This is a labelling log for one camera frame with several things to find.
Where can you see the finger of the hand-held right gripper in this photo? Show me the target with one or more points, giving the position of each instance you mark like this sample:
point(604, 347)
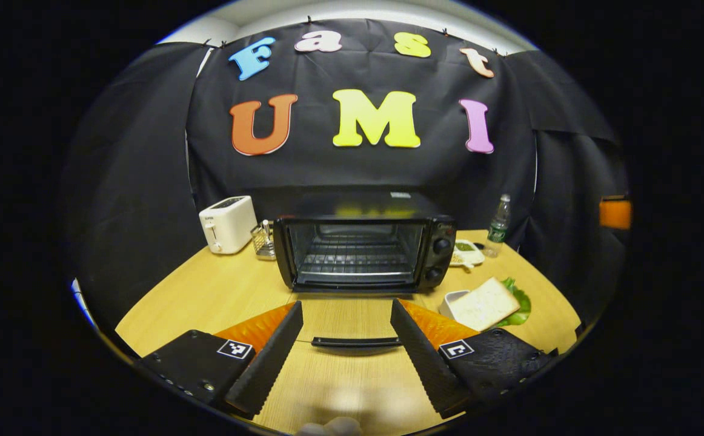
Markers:
point(615, 214)

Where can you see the white plate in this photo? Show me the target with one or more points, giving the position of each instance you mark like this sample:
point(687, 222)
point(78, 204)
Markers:
point(451, 301)

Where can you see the white toaster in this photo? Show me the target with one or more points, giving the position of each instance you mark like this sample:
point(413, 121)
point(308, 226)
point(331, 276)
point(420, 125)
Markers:
point(226, 225)

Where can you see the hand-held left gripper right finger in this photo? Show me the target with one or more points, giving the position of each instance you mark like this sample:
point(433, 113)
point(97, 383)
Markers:
point(428, 363)

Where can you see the clear plastic water bottle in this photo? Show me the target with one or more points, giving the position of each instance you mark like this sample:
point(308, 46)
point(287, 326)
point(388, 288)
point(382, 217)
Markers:
point(497, 230)

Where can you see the small white dish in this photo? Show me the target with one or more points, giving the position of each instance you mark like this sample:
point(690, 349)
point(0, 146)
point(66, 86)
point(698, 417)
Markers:
point(466, 253)

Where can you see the bread and lettuce sandwich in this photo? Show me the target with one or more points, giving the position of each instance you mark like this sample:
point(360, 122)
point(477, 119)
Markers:
point(482, 306)

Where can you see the black electric oven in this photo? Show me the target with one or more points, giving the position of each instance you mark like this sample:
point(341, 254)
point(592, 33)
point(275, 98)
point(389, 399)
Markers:
point(358, 254)

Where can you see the black backdrop cloth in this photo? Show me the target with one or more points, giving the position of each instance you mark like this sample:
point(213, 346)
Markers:
point(328, 169)

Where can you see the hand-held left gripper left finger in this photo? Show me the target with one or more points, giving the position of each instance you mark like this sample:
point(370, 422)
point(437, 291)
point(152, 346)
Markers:
point(267, 363)

